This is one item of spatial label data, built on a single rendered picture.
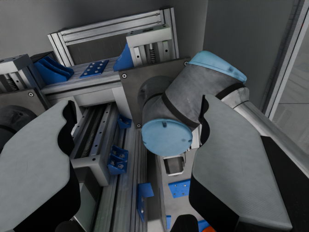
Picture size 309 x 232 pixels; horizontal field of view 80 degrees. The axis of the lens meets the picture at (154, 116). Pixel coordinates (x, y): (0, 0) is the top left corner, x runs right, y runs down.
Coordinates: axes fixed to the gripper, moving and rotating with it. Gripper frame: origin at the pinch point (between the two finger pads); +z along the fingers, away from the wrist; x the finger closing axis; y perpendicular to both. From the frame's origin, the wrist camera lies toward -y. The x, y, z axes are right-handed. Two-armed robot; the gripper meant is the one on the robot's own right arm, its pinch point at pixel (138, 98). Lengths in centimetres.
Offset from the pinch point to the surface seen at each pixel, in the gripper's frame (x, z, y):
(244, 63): 45, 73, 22
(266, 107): 45, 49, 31
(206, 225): 84, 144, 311
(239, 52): 45, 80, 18
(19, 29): -96, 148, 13
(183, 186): 40, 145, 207
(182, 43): 30, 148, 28
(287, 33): 45, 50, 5
